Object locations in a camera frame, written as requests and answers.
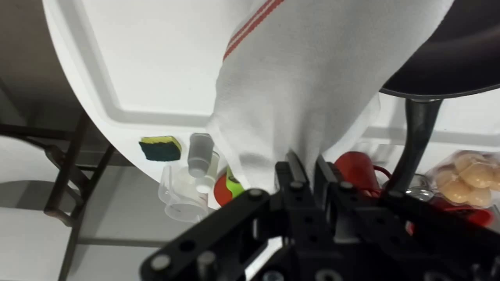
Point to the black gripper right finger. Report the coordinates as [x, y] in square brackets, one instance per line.
[410, 239]

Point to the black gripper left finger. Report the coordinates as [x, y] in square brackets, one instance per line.
[224, 244]

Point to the white red-striped tissue cloth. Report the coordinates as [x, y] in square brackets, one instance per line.
[302, 77]

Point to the black frying pan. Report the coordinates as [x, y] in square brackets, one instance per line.
[462, 58]

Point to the clear measuring cup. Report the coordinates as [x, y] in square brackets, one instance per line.
[187, 196]

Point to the bag of round breads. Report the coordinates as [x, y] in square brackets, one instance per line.
[468, 178]

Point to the grey salt shaker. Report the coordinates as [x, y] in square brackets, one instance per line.
[201, 153]

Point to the red mug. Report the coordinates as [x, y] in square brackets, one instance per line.
[360, 171]

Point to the yellow green sponge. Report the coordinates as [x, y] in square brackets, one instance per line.
[162, 149]

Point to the white folding chair front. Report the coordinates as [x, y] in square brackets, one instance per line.
[44, 196]

